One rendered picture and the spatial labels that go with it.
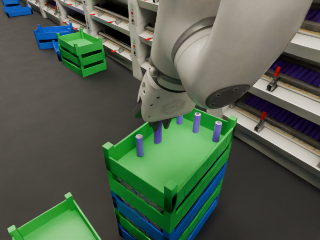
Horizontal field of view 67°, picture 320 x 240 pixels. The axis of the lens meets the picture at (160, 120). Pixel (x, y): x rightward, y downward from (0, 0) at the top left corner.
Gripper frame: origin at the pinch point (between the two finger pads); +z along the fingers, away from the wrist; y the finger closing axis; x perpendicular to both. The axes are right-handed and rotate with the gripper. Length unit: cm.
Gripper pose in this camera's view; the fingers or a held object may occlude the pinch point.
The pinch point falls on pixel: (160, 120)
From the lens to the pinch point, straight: 50.4
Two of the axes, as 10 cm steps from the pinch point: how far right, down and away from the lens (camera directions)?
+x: -3.3, -8.4, 4.2
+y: 9.3, -2.2, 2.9
